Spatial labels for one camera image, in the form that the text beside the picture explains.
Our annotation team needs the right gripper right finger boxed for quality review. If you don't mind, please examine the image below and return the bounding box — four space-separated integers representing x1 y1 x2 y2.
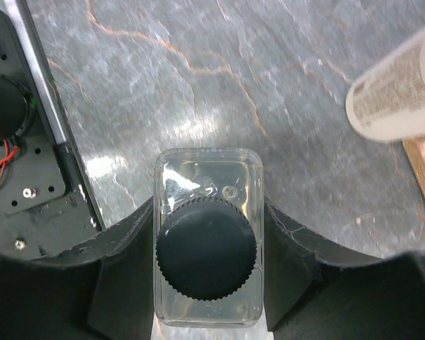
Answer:
263 201 425 339

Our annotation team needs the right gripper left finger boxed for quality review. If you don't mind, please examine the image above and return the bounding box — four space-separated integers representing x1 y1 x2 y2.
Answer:
0 200 154 339

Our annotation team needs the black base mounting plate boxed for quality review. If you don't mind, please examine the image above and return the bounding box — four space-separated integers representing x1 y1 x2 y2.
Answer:
0 5 101 259

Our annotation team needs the aluminium frame rail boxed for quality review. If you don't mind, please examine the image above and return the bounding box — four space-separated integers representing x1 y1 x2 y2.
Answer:
4 0 69 145

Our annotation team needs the clear bottle black cap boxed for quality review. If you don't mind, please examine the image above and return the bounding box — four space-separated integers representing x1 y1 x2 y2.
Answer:
153 148 264 328

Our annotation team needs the peach lotion bottle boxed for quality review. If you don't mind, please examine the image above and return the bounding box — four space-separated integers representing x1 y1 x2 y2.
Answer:
345 27 425 142

